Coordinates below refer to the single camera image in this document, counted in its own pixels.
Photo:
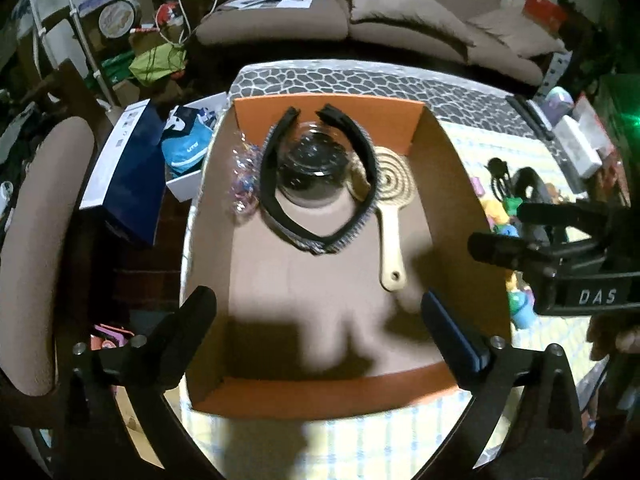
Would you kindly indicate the pastel round container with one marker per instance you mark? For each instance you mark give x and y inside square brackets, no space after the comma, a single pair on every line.
[557,105]

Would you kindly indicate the blue cloth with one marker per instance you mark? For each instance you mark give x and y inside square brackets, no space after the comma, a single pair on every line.
[185,145]

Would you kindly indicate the pink box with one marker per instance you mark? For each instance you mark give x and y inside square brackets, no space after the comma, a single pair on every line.
[112,337]

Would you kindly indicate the large brown cushion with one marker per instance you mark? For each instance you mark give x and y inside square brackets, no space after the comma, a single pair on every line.
[400,15]

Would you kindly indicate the black remote control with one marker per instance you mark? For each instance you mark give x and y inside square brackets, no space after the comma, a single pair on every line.
[530,115]

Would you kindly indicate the black woven headband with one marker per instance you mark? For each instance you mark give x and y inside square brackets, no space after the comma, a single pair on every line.
[530,182]

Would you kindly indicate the round tin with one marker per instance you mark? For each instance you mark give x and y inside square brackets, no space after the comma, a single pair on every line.
[119,19]

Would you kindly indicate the bag of coloured rubber bands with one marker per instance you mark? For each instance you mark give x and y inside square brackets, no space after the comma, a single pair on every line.
[245,185]

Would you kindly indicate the brown sofa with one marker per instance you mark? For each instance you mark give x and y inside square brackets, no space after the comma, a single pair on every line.
[280,25]

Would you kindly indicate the black rhinestone headband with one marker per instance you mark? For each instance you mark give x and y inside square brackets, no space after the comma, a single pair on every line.
[268,195]

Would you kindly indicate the orange cardboard box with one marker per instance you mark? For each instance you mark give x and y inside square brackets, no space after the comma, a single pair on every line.
[300,285]

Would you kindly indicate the white open box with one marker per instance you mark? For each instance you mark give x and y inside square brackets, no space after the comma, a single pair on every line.
[187,185]

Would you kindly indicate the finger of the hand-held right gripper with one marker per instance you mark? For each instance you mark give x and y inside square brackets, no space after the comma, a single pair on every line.
[500,249]
[560,212]

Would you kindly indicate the pile of colourful hair clips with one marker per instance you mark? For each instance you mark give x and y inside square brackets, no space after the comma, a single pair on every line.
[520,305]

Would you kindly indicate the small brown cushion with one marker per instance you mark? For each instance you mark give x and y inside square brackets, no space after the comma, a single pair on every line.
[520,35]

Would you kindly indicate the green bag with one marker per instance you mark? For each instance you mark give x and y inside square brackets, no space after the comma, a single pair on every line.
[155,62]

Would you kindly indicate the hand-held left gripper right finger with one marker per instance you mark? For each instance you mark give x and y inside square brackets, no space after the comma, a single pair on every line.
[455,332]

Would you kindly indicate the papers on sofa seat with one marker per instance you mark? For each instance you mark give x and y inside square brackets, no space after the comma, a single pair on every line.
[270,3]

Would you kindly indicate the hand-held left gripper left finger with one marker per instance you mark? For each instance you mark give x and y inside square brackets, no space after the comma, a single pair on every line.
[192,320]

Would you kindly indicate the beige chair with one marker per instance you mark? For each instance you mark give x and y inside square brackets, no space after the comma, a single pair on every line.
[40,235]

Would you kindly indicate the person's right hand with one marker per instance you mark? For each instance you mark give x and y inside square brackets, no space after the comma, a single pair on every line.
[620,342]

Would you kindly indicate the wooden spiral hair brush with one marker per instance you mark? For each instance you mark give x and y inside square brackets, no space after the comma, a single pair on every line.
[390,250]

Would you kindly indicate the white tissue box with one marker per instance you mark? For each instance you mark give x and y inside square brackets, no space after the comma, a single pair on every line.
[575,145]

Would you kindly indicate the blue and white box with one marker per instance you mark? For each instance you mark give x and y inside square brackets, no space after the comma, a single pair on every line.
[135,175]

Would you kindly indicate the pile of red packets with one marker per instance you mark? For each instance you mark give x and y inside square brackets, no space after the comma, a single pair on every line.
[545,10]

